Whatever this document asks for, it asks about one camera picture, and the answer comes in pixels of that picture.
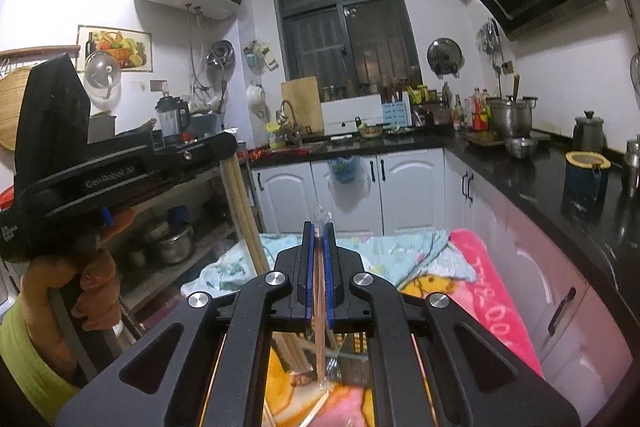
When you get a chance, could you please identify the light blue towel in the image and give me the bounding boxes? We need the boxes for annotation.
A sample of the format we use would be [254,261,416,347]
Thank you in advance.
[180,229,478,298]

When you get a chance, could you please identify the dark framed window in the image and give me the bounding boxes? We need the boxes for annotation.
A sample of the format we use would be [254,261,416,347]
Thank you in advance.
[270,0,420,95]

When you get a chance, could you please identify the hanging steel pot lid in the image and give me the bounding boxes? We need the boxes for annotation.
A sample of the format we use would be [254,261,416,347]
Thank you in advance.
[426,38,463,78]

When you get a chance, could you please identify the white countertop box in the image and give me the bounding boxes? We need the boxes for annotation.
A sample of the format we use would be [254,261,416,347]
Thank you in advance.
[320,96,387,138]

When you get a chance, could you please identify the round woven bamboo tray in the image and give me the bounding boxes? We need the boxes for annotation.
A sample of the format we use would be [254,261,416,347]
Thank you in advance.
[0,67,33,152]

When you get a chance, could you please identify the dark kettle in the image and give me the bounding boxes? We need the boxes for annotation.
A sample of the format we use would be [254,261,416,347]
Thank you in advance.
[572,110,606,152]

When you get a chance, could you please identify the steel shelf table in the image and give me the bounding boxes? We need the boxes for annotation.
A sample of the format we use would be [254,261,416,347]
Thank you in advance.
[115,157,261,313]

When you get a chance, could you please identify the steel stockpot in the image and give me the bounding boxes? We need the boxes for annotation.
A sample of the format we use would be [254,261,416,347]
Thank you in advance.
[487,96,538,138]

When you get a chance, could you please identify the brass faucet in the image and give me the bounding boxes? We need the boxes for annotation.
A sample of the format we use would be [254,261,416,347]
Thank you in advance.
[279,100,303,145]

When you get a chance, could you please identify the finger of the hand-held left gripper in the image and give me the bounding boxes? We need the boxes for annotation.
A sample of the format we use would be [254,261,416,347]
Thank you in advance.
[152,134,238,172]

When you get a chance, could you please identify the hanging steel bowl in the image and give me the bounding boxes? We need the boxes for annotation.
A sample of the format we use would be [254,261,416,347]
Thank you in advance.
[206,40,237,70]

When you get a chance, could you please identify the fruit wall poster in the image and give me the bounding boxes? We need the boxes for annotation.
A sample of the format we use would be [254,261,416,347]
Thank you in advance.
[76,25,151,74]

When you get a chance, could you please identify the red label bottle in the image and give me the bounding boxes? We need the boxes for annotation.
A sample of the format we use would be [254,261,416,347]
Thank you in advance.
[472,88,492,131]

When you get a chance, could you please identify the glass pot lid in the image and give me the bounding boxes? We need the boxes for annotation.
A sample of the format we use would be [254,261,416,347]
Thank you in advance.
[83,52,122,100]

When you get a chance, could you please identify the wire skimmer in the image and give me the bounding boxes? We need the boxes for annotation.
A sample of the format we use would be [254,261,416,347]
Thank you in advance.
[629,49,640,102]

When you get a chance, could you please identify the hanging steel utensils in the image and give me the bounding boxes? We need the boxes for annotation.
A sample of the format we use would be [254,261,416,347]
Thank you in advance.
[476,19,503,58]

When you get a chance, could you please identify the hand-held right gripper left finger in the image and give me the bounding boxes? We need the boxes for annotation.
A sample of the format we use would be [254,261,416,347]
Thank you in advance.
[55,221,317,427]

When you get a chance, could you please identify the person's left forearm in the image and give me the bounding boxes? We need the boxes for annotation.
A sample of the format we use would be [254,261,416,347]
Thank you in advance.
[0,302,81,425]

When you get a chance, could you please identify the blender jug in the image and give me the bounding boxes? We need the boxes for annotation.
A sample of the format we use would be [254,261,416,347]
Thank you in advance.
[155,94,192,145]

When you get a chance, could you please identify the steel kettle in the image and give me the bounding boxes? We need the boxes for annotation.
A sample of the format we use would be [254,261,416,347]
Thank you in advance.
[621,139,640,198]

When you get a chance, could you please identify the wooden chopstick pair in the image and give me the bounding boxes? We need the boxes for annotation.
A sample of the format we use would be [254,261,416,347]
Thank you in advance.
[220,159,273,278]
[312,201,333,403]

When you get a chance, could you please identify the person's left hand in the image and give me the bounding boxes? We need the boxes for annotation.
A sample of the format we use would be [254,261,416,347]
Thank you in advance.
[20,207,136,380]

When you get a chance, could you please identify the light blue knife holder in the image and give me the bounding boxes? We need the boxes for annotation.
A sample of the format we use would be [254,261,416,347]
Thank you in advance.
[381,102,413,128]

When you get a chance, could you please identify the steel pot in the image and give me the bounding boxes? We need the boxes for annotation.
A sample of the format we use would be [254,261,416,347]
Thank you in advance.
[150,222,195,265]

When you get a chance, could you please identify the pink printed blanket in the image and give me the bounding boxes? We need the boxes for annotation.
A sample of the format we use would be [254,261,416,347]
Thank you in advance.
[262,229,546,427]

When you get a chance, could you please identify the blue plastic bag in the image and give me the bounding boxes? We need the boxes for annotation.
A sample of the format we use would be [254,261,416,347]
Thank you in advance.
[327,156,361,185]

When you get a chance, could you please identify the grey plastic container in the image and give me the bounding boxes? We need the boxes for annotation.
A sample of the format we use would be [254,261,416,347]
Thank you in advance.
[89,114,117,142]

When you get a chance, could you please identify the blue container with yellow rim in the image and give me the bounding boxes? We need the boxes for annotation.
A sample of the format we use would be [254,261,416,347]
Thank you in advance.
[564,151,612,208]

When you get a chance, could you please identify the wooden cutting board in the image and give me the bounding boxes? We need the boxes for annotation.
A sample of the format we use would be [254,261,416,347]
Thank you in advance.
[281,76,325,135]

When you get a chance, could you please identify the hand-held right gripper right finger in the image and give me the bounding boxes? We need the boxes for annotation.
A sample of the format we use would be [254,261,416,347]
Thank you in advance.
[322,223,581,427]

